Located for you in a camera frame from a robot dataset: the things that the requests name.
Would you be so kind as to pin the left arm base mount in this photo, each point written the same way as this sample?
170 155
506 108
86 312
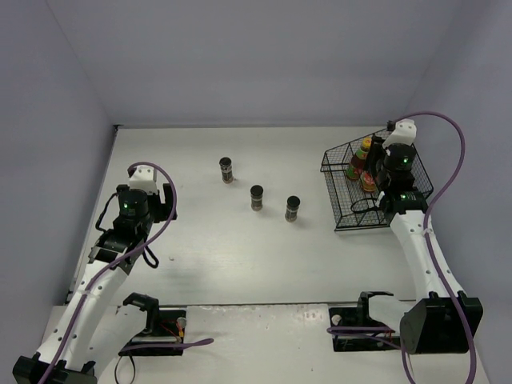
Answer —
163 329

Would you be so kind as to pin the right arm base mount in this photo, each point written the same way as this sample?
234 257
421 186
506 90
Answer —
370 324

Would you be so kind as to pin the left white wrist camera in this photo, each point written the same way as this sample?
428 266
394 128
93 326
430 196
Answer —
143 178

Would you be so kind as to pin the black wire basket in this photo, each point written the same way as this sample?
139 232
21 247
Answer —
352 208

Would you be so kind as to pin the spice jar black lid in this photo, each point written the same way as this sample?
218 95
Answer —
292 206
256 195
225 164

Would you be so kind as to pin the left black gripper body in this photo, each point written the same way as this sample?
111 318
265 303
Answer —
166 196

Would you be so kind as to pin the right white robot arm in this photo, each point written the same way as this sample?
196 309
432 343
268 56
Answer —
443 319

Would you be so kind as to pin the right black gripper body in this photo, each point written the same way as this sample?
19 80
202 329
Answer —
374 154

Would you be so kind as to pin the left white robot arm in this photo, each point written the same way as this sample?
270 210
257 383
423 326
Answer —
81 346

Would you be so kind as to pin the sauce bottle yellow cap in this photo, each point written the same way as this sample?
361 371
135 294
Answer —
358 160
367 182

